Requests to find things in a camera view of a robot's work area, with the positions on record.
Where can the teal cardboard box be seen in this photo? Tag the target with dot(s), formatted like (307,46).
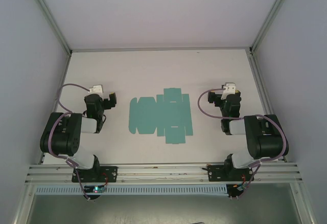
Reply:
(163,116)

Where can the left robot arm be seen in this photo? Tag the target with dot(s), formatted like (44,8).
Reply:
(61,137)

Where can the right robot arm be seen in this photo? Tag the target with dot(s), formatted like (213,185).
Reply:
(265,139)

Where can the small circuit board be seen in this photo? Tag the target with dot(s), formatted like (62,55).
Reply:
(240,187)

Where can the circuit board with green light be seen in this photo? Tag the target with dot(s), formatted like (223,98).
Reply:
(95,189)

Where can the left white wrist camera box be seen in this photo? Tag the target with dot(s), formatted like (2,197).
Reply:
(97,89)

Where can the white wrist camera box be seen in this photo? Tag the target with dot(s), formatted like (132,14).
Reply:
(230,88)
(97,89)

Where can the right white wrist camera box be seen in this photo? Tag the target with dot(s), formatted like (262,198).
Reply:
(230,88)

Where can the aluminium table side rail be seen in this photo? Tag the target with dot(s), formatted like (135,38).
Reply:
(66,65)
(260,86)

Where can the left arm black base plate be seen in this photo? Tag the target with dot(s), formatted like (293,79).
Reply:
(111,169)

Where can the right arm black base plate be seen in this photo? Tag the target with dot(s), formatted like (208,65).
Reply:
(214,175)

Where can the aluminium mounting rail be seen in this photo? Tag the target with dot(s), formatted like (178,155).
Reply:
(163,173)

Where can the aluminium frame post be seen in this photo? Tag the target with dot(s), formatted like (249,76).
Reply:
(271,14)
(48,14)

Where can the aluminium lower frame bar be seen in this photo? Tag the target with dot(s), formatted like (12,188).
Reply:
(303,206)
(25,206)

